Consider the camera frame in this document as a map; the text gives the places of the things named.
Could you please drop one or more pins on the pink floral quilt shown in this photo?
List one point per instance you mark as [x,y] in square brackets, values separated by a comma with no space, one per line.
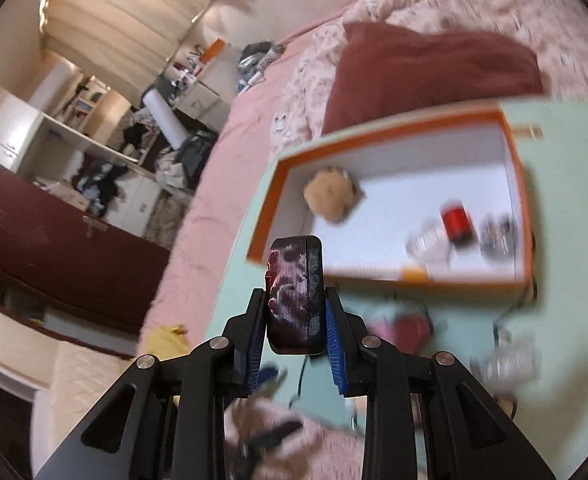
[473,0]

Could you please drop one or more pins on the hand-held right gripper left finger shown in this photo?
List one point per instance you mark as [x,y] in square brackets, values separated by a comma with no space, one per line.
[258,340]

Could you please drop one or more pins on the pink pouch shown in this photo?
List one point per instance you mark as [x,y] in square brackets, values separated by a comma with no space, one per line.
[403,332]

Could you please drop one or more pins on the red cap bottle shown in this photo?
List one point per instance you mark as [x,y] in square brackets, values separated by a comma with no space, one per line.
[456,222]

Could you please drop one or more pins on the clear plastic jar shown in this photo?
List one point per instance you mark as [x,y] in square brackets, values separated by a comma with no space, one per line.
[426,242]

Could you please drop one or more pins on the clear plastic wrapper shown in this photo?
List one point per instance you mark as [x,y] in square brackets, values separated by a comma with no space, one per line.
[506,365]

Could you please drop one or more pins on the pile of clothes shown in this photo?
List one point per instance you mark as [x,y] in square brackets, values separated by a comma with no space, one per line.
[99,180]

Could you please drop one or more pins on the dark brown printed packet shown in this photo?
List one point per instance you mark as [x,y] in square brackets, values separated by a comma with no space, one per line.
[294,300]

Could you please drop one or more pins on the pink bed sheet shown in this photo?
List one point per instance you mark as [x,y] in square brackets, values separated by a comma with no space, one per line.
[214,200]

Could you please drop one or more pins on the white paper roll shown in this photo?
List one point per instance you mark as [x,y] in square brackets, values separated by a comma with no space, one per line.
[166,117]

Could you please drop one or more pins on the black hair clip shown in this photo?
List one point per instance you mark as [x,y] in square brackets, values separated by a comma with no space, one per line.
[269,437]

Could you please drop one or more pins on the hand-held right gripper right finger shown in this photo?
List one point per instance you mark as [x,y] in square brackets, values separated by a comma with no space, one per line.
[335,345]

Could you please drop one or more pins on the beige curtain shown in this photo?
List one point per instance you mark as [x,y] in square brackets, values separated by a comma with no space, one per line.
[124,15]

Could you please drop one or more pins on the brown plush toy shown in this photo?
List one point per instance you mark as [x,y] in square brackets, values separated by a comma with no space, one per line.
[331,195]

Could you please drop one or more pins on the dark red cabinet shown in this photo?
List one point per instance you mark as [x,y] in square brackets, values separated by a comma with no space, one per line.
[64,260]

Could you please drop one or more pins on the yellow cloth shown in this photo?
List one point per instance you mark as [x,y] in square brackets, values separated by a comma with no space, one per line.
[166,342]

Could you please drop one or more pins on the orange box on desk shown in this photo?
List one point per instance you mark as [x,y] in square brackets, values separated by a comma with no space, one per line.
[212,55]

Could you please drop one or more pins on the mint green lap table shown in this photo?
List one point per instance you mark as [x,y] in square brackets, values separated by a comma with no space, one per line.
[563,170]

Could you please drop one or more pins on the black bag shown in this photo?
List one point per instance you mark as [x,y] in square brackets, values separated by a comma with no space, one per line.
[196,157]

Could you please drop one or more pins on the maroon pillow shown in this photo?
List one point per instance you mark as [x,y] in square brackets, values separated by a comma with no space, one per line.
[423,70]

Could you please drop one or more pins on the orange cardboard box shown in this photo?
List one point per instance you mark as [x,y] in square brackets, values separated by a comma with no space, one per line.
[423,170]

